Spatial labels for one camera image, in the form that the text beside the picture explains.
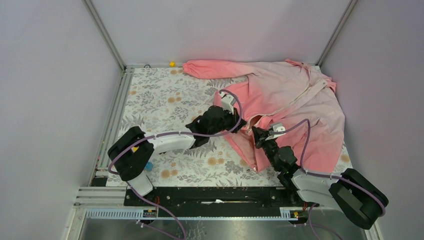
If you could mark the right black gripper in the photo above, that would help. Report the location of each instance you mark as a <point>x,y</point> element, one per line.
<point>260,135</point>

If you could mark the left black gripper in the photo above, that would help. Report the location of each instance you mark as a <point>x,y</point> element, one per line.
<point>234,118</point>

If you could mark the pink zip-up jacket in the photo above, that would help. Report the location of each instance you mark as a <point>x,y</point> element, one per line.
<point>288,92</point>

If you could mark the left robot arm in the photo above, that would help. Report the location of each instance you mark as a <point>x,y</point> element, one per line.
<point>131,153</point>

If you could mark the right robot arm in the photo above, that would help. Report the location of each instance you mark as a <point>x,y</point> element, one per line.
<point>348,192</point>

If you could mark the floral patterned table mat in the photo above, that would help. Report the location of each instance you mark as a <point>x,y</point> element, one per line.
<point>162,100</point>

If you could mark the white and blue brick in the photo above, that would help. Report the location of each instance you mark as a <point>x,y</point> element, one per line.
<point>148,167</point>

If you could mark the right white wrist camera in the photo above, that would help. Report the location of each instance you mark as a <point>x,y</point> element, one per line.
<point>276,130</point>

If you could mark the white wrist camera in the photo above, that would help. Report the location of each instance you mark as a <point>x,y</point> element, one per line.
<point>227,102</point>
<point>276,130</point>

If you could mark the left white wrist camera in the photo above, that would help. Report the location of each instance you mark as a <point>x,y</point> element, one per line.
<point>227,102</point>

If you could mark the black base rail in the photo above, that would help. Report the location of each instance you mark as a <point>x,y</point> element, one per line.
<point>220,202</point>

